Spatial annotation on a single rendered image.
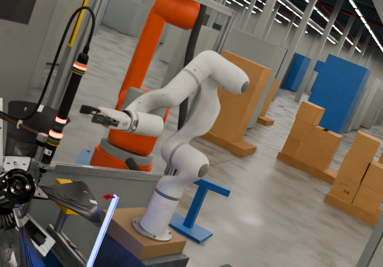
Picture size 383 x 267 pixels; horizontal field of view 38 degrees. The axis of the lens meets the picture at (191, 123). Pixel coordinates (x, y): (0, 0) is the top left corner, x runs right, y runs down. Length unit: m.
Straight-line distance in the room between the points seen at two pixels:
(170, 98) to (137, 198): 1.27
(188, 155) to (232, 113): 7.54
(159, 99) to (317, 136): 8.89
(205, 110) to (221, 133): 7.60
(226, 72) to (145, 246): 0.79
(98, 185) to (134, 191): 0.26
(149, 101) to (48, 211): 1.06
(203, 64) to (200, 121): 0.28
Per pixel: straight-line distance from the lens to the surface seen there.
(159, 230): 2.42
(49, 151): 1.89
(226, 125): 9.84
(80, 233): 3.15
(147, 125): 2.03
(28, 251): 1.88
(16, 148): 1.98
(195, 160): 2.27
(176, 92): 2.08
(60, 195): 1.99
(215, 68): 2.17
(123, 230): 2.39
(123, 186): 3.14
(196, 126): 2.30
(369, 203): 9.16
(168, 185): 2.34
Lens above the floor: 1.92
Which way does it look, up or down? 10 degrees down
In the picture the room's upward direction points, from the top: 22 degrees clockwise
